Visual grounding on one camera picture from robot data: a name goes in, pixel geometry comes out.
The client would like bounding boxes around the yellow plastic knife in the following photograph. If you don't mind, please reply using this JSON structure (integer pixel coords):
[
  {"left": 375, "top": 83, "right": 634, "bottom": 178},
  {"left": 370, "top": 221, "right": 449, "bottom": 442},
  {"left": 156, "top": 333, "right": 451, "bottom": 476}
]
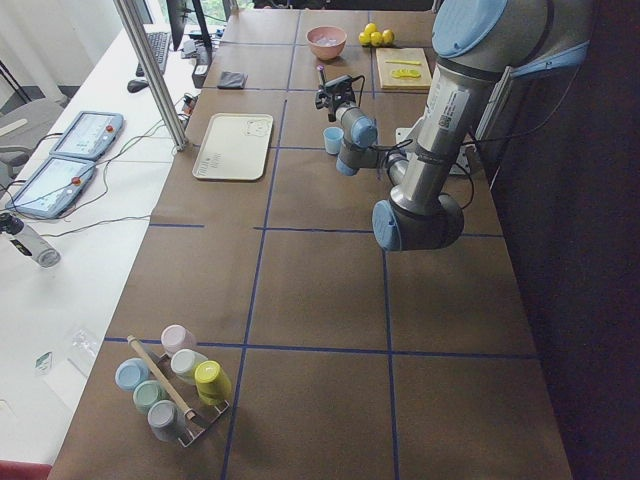
[{"left": 385, "top": 59, "right": 422, "bottom": 66}]

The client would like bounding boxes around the cream tray with bear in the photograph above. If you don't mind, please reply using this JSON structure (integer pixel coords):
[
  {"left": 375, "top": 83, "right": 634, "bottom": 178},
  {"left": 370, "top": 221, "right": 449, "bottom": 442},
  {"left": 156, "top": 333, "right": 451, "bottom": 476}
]
[{"left": 192, "top": 113, "right": 273, "bottom": 181}]

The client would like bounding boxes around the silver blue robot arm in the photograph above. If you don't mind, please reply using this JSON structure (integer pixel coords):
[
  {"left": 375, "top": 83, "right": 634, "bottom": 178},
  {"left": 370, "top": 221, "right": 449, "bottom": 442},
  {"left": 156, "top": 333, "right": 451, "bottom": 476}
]
[{"left": 315, "top": 1, "right": 595, "bottom": 251}]

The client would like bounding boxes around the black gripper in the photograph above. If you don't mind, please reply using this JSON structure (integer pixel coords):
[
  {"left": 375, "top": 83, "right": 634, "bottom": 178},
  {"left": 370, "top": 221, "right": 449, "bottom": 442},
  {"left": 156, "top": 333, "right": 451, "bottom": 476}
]
[{"left": 314, "top": 76, "right": 356, "bottom": 120}]

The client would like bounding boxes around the grey folded cloth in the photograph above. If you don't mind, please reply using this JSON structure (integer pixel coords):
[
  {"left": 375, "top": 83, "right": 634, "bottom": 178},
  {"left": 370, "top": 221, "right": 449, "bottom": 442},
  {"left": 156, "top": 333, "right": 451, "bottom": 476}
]
[{"left": 217, "top": 71, "right": 248, "bottom": 90}]

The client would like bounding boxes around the teach pendant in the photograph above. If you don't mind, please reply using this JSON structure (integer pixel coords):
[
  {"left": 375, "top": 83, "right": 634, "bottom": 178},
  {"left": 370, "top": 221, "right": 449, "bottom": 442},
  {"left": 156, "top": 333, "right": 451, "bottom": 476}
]
[
  {"left": 50, "top": 111, "right": 124, "bottom": 161},
  {"left": 6, "top": 155, "right": 96, "bottom": 219}
]

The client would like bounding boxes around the black computer mouse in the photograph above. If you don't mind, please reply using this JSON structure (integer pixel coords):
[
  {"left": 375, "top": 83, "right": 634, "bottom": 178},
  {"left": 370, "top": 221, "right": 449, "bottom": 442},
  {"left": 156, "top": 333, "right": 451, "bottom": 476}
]
[{"left": 127, "top": 78, "right": 149, "bottom": 93}]

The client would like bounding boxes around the pink bowl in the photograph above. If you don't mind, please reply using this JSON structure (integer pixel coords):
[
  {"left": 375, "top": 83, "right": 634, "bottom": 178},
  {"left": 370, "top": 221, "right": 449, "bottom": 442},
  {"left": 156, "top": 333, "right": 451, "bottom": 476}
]
[{"left": 306, "top": 26, "right": 347, "bottom": 60}]

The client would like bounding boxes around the aluminium frame post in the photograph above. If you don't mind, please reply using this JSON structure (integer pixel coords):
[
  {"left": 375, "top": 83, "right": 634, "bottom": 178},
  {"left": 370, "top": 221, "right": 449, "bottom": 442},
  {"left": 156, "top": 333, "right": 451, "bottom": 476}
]
[{"left": 114, "top": 0, "right": 188, "bottom": 151}]

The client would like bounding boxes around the black keyboard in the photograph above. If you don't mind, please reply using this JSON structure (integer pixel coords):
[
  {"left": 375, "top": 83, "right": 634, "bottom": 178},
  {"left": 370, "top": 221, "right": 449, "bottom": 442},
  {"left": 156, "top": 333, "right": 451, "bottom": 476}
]
[{"left": 146, "top": 32, "right": 171, "bottom": 74}]

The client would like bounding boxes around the grey cup on rack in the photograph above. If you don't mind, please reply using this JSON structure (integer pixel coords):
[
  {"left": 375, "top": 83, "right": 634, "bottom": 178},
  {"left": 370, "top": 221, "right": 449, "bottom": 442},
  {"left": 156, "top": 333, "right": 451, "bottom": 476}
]
[{"left": 147, "top": 400, "right": 188, "bottom": 442}]

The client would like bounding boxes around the yellow lemon far left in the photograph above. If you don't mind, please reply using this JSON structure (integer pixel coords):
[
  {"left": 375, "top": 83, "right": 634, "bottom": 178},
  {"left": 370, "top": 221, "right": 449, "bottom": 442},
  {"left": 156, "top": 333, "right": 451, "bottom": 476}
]
[{"left": 381, "top": 29, "right": 395, "bottom": 45}]

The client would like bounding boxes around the light blue plastic cup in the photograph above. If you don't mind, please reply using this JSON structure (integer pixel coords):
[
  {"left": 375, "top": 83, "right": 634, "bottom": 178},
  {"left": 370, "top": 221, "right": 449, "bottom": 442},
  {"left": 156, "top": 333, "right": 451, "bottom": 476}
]
[{"left": 323, "top": 126, "right": 343, "bottom": 155}]

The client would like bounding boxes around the lower teach pendant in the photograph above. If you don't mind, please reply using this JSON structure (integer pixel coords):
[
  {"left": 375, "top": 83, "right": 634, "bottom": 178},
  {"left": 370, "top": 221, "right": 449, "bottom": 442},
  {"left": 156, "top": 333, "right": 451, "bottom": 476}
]
[{"left": 6, "top": 155, "right": 96, "bottom": 219}]

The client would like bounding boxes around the pile of clear ice cubes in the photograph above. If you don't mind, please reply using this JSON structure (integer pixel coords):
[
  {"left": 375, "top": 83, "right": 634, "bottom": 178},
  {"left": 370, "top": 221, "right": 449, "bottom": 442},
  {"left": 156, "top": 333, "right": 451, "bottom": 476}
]
[{"left": 310, "top": 31, "right": 343, "bottom": 48}]

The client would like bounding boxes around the pale green cup on rack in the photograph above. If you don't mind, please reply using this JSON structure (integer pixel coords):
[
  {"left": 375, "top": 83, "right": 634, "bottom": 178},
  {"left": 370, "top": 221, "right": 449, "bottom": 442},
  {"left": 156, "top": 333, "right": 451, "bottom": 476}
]
[{"left": 170, "top": 349, "right": 208, "bottom": 385}]

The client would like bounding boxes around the upper teach pendant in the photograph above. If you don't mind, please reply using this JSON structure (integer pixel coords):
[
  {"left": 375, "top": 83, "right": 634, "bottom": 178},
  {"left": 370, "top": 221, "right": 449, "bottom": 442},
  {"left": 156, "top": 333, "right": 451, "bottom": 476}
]
[{"left": 50, "top": 111, "right": 124, "bottom": 161}]

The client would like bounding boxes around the steel muddler black tip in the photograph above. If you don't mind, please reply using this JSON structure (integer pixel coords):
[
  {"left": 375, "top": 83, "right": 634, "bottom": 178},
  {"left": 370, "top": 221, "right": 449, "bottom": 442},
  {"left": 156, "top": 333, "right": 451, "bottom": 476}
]
[{"left": 316, "top": 64, "right": 326, "bottom": 91}]

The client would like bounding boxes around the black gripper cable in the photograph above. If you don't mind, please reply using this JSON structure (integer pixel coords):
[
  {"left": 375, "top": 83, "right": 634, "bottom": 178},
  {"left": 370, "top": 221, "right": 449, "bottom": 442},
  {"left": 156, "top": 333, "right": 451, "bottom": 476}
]
[{"left": 349, "top": 74, "right": 586, "bottom": 211}]

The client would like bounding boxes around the black computer monitor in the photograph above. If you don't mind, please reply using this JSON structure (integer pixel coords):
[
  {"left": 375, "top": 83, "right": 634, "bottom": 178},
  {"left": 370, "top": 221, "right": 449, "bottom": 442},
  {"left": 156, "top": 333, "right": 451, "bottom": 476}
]
[{"left": 166, "top": 0, "right": 213, "bottom": 66}]

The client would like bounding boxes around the mint green cup on rack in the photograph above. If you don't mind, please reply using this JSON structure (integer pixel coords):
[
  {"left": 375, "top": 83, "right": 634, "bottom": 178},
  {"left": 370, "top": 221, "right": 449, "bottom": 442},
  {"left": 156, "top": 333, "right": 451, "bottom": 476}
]
[{"left": 132, "top": 380, "right": 167, "bottom": 415}]

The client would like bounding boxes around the light blue cup on rack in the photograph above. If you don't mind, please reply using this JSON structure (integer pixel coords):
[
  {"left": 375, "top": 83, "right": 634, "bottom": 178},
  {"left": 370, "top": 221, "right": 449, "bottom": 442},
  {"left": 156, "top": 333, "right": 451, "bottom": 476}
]
[{"left": 114, "top": 358, "right": 150, "bottom": 392}]

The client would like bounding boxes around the white wire cup rack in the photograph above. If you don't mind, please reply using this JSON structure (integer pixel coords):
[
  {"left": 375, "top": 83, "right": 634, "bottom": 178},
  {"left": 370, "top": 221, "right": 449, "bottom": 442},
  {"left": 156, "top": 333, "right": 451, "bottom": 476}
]
[{"left": 127, "top": 335, "right": 230, "bottom": 448}]

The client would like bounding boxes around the yellow lemon front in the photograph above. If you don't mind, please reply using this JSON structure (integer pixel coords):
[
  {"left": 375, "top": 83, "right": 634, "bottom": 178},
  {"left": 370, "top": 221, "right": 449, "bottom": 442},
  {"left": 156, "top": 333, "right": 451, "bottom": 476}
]
[{"left": 358, "top": 32, "right": 371, "bottom": 46}]

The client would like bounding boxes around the white side table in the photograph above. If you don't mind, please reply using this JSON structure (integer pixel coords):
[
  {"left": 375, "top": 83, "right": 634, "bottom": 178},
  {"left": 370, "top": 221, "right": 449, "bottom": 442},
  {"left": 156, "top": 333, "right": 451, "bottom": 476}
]
[{"left": 0, "top": 24, "right": 226, "bottom": 466}]

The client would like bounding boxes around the wooden cutting board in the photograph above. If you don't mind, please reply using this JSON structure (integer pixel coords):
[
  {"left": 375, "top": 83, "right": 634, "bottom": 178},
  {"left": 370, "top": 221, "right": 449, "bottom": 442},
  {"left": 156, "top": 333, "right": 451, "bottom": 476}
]
[{"left": 376, "top": 48, "right": 432, "bottom": 91}]

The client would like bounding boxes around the yellow lemon middle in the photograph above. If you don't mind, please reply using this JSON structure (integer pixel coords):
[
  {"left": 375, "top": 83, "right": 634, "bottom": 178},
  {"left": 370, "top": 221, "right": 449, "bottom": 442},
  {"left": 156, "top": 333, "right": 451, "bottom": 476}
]
[{"left": 370, "top": 31, "right": 383, "bottom": 47}]

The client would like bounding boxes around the sliced lemon row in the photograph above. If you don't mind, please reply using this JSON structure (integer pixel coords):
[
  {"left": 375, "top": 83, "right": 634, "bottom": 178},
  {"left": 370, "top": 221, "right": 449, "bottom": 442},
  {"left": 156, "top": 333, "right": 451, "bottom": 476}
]
[{"left": 390, "top": 68, "right": 421, "bottom": 79}]

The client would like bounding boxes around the pink cup on rack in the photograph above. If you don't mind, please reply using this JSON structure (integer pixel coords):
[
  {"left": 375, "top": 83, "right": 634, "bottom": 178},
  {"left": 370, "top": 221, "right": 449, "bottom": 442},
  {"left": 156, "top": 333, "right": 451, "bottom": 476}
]
[{"left": 160, "top": 324, "right": 197, "bottom": 357}]

